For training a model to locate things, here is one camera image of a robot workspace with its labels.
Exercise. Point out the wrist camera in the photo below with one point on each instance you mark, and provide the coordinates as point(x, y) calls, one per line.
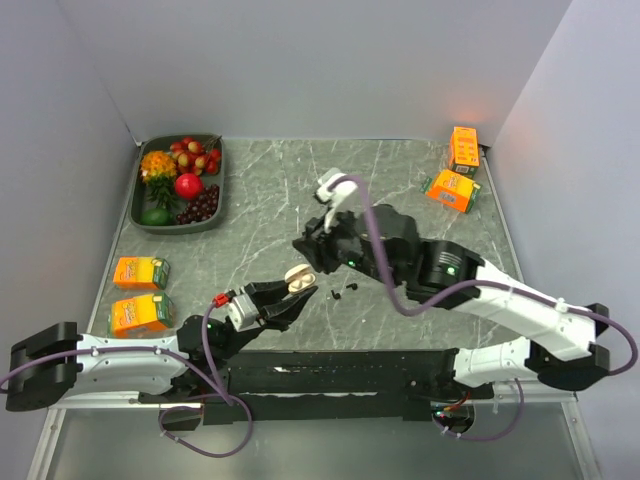
point(241, 311)
point(339, 198)

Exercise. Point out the green avocado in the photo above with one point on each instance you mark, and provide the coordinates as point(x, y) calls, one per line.
point(156, 217)

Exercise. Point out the orange juice box left upper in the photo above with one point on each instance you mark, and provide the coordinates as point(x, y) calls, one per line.
point(141, 273)

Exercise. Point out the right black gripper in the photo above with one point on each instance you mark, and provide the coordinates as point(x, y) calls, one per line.
point(316, 243)

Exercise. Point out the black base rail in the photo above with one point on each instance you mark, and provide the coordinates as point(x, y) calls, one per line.
point(313, 385)

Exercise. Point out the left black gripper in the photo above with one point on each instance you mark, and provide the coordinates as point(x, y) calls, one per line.
point(282, 314)

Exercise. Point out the beige earbud charging case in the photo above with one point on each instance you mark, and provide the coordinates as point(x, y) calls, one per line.
point(299, 278)

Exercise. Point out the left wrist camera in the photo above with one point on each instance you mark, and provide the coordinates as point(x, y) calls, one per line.
point(241, 311)

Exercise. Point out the orange juice box left lower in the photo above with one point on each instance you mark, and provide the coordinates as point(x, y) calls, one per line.
point(142, 315)

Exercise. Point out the orange juice box far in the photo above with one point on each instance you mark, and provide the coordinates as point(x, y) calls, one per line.
point(464, 157)

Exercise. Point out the red apple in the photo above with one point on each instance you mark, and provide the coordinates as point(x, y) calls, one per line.
point(188, 186)

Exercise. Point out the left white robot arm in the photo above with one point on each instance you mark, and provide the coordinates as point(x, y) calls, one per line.
point(59, 362)

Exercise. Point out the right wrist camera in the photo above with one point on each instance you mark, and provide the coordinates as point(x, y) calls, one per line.
point(339, 198)

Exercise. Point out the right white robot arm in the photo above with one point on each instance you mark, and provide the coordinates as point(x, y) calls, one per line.
point(556, 343)

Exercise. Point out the grey fruit tray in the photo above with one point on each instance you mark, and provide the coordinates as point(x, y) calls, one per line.
point(139, 201)

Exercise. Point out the orange juice box tilted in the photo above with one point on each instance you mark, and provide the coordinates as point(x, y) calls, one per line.
point(453, 190)

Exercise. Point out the red lychee bunch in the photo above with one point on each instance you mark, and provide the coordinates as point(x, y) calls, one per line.
point(197, 157)

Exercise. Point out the dark grape bunch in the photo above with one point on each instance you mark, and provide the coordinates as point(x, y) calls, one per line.
point(202, 207)

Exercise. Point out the orange pineapple toy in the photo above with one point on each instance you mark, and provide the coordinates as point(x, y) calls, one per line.
point(158, 173)

